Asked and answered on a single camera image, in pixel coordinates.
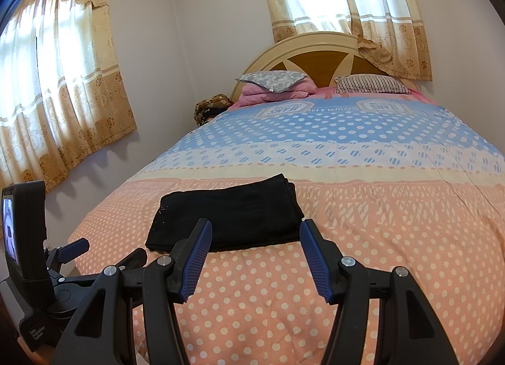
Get cream and brown wooden headboard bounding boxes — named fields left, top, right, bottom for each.
left=245, top=32, right=417, bottom=95

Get gold curtain on side window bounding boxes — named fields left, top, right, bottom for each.
left=1, top=0, right=137, bottom=189

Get striped pillow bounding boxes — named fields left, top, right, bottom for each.
left=336, top=73, right=411, bottom=95

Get gold curtain behind headboard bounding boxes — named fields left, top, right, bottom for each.
left=266, top=0, right=432, bottom=81

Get pink and blue dotted bedspread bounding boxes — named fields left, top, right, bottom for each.
left=73, top=94, right=504, bottom=364

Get grey patterned pillow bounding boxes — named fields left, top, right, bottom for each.
left=236, top=70, right=307, bottom=93

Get black camera with screen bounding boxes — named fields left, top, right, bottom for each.
left=1, top=180, right=48, bottom=282

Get pink folded blanket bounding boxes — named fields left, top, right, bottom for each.
left=229, top=77, right=336, bottom=110

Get brown patterned bag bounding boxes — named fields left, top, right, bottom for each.
left=193, top=94, right=234, bottom=126

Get black pants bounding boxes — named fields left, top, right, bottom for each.
left=146, top=174, right=304, bottom=252

